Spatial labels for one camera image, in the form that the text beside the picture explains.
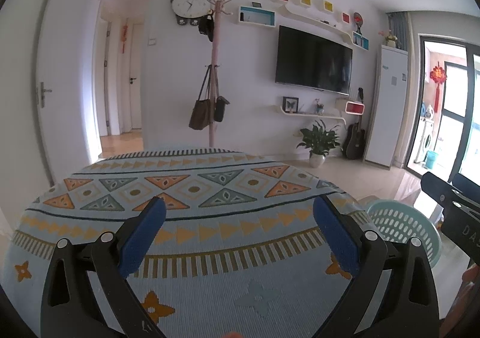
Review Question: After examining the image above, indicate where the teal laundry basket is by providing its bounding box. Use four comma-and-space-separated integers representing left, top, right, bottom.
365, 200, 442, 268

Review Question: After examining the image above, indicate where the panda wall clock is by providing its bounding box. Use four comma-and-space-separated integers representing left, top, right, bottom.
170, 0, 212, 26

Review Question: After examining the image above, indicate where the white curved upper shelf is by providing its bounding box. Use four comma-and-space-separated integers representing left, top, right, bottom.
279, 4, 354, 45

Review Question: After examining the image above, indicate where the white lower wall shelf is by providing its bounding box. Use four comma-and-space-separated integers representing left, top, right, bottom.
274, 106, 347, 126

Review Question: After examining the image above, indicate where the black acoustic guitar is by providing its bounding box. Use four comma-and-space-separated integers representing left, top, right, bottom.
342, 87, 366, 160

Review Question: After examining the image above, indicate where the brown hanging tote bag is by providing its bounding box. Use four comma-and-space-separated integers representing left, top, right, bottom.
189, 65, 212, 130

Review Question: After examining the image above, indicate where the blue white wall cubby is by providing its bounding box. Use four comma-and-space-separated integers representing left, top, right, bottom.
238, 6, 277, 28

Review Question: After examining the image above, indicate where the red chinese knot ornament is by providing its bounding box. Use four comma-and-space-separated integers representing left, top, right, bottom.
430, 63, 447, 113

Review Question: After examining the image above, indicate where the blue bucket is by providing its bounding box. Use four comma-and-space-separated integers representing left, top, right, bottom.
424, 151, 438, 169

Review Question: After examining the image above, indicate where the red white shelf box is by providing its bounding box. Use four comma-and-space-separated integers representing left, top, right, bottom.
344, 100, 365, 116

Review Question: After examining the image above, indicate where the patterned blue tablecloth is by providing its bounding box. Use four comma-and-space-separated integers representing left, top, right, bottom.
1, 148, 373, 337

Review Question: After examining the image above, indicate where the pink coat rack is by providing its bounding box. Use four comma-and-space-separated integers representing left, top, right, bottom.
208, 0, 233, 148

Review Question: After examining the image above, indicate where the white open door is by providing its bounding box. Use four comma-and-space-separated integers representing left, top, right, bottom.
36, 0, 101, 183

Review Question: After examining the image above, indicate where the potted green plant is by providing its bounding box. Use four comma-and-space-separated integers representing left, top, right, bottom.
296, 120, 340, 169

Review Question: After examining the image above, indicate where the framed butterfly picture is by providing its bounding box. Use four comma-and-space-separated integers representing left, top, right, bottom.
282, 96, 299, 113

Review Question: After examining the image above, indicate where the black hanging small bag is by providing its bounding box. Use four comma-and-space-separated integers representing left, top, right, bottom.
213, 65, 230, 122

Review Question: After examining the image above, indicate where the black wall television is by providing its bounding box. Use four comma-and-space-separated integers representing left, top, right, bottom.
275, 26, 353, 95

